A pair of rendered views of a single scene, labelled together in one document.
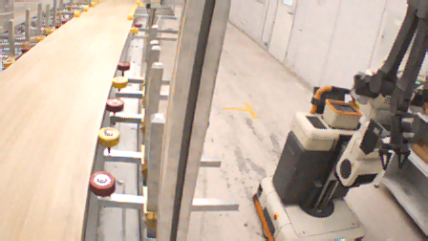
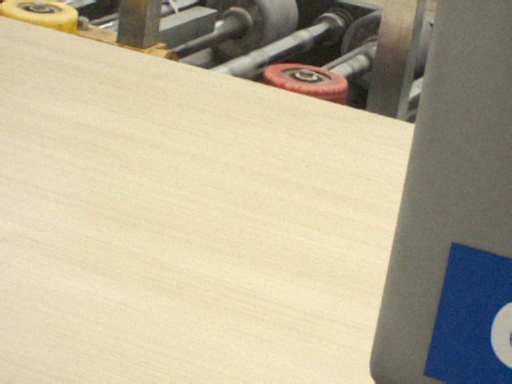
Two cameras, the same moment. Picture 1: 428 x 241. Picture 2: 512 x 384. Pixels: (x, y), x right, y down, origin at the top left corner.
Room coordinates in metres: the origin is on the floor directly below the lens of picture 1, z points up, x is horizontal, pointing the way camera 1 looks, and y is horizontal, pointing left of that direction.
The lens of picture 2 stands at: (2.33, 0.43, 1.24)
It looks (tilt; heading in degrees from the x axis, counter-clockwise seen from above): 18 degrees down; 125
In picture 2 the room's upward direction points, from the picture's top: 10 degrees clockwise
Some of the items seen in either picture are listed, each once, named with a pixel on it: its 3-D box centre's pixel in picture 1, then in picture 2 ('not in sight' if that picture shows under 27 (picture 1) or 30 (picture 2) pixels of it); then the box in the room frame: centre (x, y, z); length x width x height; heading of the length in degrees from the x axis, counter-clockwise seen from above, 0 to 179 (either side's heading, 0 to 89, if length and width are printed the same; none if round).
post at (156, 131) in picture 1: (153, 194); not in sight; (0.60, 0.12, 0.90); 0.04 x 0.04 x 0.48; 17
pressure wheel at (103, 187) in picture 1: (103, 192); not in sight; (0.59, 0.27, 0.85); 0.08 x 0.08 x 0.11
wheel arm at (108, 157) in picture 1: (160, 160); not in sight; (0.89, 0.16, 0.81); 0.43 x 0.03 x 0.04; 107
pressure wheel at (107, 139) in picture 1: (109, 145); not in sight; (0.83, 0.35, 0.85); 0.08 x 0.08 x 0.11
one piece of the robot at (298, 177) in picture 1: (328, 157); not in sight; (1.51, -0.73, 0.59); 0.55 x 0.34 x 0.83; 106
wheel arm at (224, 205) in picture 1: (167, 205); not in sight; (0.65, 0.09, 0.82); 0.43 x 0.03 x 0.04; 107
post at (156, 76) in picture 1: (150, 134); not in sight; (0.84, 0.19, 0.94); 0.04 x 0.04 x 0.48; 17
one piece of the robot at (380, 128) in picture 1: (387, 133); not in sight; (1.14, -0.84, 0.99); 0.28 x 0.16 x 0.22; 106
